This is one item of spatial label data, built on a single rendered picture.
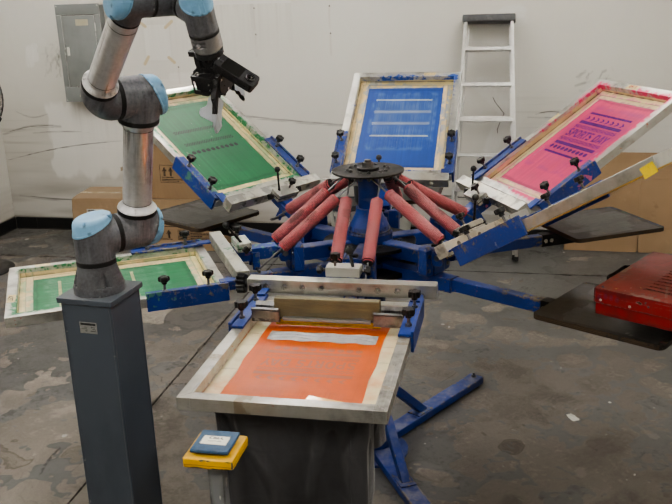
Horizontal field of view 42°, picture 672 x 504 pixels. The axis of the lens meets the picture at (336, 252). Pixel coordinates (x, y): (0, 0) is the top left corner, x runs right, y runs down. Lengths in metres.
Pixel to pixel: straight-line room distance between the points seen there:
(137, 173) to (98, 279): 0.33
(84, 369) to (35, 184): 5.43
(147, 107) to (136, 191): 0.27
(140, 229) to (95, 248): 0.14
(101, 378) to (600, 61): 4.92
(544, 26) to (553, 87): 0.45
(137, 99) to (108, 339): 0.71
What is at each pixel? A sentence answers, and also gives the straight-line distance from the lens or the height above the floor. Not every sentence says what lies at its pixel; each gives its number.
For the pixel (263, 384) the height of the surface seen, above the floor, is 0.95.
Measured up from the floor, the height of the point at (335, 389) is 0.95.
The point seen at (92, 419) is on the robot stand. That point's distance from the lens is 2.80.
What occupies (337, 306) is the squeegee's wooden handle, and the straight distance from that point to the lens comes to 2.84.
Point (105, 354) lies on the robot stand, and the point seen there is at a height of 1.03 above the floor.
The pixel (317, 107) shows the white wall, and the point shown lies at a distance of 6.97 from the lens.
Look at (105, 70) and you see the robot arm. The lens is 2.30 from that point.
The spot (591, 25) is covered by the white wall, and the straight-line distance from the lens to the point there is 6.75.
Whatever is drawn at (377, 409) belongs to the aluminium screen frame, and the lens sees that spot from 2.30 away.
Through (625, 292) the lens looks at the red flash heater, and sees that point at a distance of 2.84.
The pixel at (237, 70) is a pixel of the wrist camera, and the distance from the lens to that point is 2.18.
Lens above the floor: 2.08
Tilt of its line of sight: 18 degrees down
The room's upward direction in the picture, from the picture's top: 2 degrees counter-clockwise
